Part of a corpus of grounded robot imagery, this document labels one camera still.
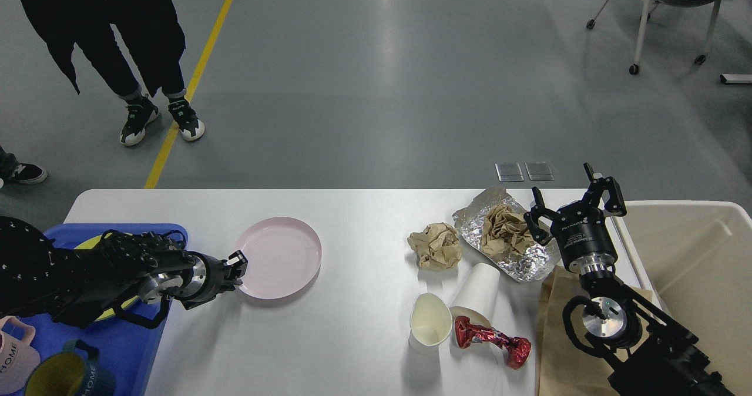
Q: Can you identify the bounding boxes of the white bar on floor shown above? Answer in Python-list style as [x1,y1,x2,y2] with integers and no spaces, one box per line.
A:
[720,73,752,85]

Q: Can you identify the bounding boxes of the aluminium foil sheet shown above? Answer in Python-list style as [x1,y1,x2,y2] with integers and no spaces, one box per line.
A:
[453,186,560,283]

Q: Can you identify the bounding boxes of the shoe at left edge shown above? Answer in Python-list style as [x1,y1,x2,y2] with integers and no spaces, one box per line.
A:
[1,147,48,185]

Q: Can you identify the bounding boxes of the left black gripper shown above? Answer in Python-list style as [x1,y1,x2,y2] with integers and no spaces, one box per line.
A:
[139,251,248,310]

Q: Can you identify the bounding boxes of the dark teal mug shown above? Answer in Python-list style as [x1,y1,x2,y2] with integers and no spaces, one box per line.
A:
[23,339,116,395]

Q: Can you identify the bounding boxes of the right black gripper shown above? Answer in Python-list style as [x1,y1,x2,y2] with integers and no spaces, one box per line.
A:
[523,163,627,273]

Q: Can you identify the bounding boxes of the pink plate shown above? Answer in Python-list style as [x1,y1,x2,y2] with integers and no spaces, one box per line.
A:
[234,217,323,300]

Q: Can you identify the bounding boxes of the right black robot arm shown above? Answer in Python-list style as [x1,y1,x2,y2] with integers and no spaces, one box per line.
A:
[524,163,730,395]

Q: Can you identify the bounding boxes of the pink mug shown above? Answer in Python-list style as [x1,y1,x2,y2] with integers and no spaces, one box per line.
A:
[1,316,41,395]

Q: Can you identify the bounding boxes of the person in black coat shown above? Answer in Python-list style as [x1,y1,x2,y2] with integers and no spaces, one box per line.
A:
[19,0,205,146]

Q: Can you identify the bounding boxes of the blue plastic tray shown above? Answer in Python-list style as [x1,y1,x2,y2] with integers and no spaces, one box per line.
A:
[21,224,188,395]

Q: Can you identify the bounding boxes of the metal floor plate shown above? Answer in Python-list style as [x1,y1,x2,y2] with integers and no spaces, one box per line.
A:
[525,162,555,181]
[495,162,525,183]

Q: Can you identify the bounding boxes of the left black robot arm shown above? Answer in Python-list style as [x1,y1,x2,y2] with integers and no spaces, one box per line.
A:
[1,216,248,329]

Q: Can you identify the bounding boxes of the red foil wrapper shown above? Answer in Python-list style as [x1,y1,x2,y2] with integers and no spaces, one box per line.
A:
[453,316,532,370]

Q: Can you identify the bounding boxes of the lying white paper cup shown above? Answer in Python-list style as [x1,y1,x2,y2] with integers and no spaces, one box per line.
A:
[449,264,501,327]

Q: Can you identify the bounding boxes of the beige plastic bin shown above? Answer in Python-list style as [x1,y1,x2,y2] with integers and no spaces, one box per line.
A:
[619,200,751,395]

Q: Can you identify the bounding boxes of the brown paper bag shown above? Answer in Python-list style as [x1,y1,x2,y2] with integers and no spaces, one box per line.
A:
[533,266,617,395]

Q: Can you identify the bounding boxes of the yellow plate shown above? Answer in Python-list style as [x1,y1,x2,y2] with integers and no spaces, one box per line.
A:
[75,236,139,322]

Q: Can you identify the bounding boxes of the right metal floor plate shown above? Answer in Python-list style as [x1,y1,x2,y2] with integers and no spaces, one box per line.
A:
[525,162,555,181]

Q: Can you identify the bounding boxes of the left metal floor plate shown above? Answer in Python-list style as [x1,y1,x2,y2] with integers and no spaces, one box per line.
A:
[495,162,525,183]

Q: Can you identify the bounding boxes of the crumpled brown paper ball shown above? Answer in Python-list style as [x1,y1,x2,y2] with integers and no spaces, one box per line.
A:
[407,222,462,271]

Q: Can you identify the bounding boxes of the crumpled brown paper on foil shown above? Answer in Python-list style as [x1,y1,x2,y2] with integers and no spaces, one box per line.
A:
[481,205,535,260]

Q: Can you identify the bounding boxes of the upright white paper cup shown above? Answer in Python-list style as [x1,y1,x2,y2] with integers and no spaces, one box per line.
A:
[408,293,453,354]

